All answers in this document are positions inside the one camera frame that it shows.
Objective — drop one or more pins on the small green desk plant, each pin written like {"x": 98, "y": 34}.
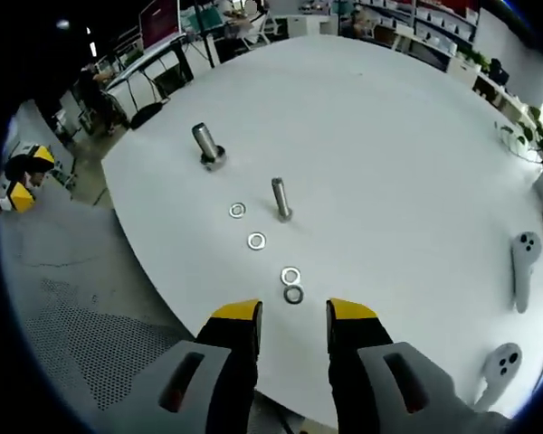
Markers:
{"x": 475, "y": 58}

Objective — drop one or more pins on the large red display screen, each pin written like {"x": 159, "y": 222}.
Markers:
{"x": 160, "y": 20}

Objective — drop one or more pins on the thick metal stud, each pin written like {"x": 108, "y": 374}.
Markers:
{"x": 204, "y": 138}

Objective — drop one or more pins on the white shelf unit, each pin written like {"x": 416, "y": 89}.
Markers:
{"x": 434, "y": 27}

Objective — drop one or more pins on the white handheld controller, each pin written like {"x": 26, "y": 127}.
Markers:
{"x": 525, "y": 271}
{"x": 500, "y": 370}

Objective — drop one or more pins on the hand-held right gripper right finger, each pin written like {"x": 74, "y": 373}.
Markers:
{"x": 357, "y": 352}

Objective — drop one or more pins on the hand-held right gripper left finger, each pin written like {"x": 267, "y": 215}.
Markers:
{"x": 231, "y": 357}

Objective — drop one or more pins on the thin threaded metal stud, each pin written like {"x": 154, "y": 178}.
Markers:
{"x": 280, "y": 196}

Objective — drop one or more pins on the black oval object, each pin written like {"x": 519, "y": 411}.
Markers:
{"x": 147, "y": 113}

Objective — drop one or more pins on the row of white storage bins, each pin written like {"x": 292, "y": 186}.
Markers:
{"x": 439, "y": 18}

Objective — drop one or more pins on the white background desk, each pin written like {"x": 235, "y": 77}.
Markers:
{"x": 493, "y": 90}

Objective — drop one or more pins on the small metal washer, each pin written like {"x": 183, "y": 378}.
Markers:
{"x": 250, "y": 241}
{"x": 282, "y": 274}
{"x": 286, "y": 294}
{"x": 231, "y": 210}

